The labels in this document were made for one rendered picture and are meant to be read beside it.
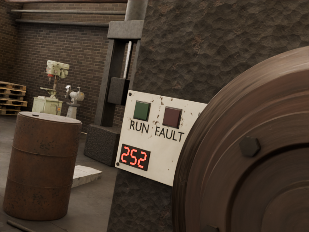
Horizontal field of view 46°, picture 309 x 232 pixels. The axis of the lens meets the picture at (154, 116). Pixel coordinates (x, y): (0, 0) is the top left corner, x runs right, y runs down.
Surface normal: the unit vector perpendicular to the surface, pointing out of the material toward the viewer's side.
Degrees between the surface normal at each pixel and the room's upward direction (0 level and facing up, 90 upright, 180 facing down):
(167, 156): 90
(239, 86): 90
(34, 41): 90
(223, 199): 90
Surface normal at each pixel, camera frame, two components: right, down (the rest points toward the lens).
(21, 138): -0.50, -0.04
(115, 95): -0.70, -0.09
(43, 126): 0.09, 0.07
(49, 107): 0.80, 0.18
